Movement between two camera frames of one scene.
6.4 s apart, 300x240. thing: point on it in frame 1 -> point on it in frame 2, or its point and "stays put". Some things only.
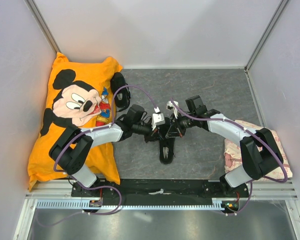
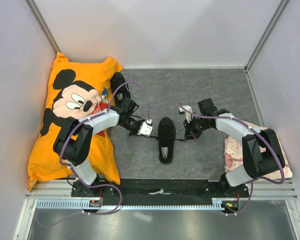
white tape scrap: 159,192 stays put
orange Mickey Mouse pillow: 80,95 stays put
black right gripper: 180,130 -> 190,133
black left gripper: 153,135 -> 134,133
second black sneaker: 122,96 stays put
